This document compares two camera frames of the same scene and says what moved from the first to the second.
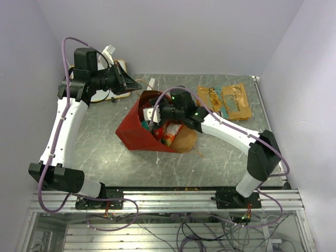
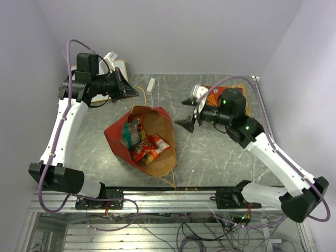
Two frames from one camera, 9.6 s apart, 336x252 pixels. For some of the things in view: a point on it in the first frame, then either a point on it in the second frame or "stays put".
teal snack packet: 145,124 → 130,134
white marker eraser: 151,83 stays put
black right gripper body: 168,112 → 213,115
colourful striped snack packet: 171,130 → 159,146
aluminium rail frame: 172,221 stays put
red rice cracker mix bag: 158,132 → 148,144
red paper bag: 134,136 → 157,120
